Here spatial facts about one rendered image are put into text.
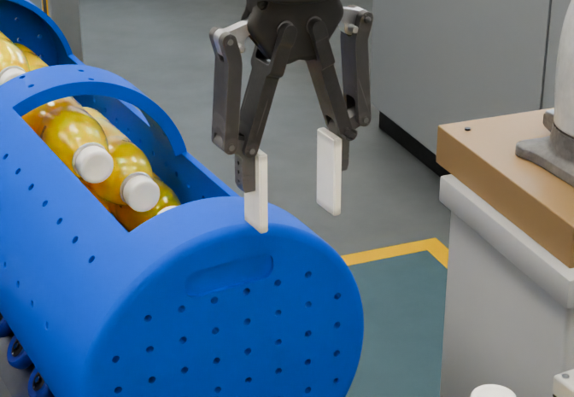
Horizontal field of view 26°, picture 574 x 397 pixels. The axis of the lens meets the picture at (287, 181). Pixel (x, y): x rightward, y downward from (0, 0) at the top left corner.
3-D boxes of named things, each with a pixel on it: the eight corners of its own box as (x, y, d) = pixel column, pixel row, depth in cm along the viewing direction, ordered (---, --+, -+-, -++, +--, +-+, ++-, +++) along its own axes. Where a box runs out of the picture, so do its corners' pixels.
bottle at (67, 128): (73, 87, 153) (130, 140, 138) (51, 138, 154) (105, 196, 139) (21, 70, 149) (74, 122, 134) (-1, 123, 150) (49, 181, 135)
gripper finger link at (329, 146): (316, 128, 104) (324, 126, 105) (315, 203, 107) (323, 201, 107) (334, 140, 102) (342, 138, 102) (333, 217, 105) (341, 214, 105)
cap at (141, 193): (144, 207, 143) (150, 213, 141) (115, 200, 140) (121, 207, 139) (157, 177, 142) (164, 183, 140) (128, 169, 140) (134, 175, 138)
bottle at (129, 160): (94, 166, 158) (151, 224, 144) (44, 152, 154) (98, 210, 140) (115, 115, 157) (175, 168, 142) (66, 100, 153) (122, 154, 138)
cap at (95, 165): (112, 148, 137) (118, 154, 136) (98, 180, 138) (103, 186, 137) (81, 139, 135) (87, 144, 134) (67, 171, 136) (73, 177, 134)
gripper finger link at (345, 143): (328, 110, 103) (359, 104, 105) (327, 166, 105) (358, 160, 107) (337, 116, 102) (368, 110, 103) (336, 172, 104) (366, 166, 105)
